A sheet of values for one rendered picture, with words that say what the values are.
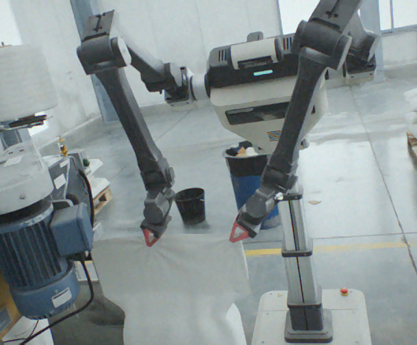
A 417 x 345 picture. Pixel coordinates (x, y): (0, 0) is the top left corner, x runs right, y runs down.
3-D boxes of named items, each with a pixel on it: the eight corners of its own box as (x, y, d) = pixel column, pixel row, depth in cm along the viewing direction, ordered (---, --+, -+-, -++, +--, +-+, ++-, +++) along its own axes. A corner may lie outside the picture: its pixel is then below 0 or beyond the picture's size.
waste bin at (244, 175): (293, 204, 394) (283, 134, 373) (289, 231, 347) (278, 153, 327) (240, 208, 407) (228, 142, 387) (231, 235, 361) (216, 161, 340)
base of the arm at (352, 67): (342, 38, 137) (346, 74, 135) (342, 27, 130) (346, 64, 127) (371, 33, 135) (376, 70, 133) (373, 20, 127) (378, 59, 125)
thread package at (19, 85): (73, 105, 112) (53, 35, 107) (35, 120, 97) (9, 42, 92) (20, 113, 117) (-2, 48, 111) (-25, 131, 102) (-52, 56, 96)
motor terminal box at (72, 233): (98, 242, 110) (85, 200, 107) (97, 260, 101) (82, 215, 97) (65, 250, 109) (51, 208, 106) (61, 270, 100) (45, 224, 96)
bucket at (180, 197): (213, 211, 414) (208, 185, 405) (206, 226, 387) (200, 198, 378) (183, 213, 422) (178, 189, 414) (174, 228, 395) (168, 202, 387)
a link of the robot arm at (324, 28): (370, -11, 83) (322, -27, 86) (337, 57, 86) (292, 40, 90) (381, 37, 124) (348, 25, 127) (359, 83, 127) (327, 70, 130)
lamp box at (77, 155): (92, 172, 154) (84, 148, 152) (85, 176, 150) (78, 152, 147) (73, 174, 157) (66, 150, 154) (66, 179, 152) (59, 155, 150)
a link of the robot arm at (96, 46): (112, -4, 100) (74, 6, 103) (115, 51, 98) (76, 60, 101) (181, 67, 142) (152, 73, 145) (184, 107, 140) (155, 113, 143)
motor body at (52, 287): (93, 285, 112) (64, 196, 104) (62, 325, 98) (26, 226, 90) (43, 287, 116) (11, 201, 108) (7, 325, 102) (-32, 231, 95)
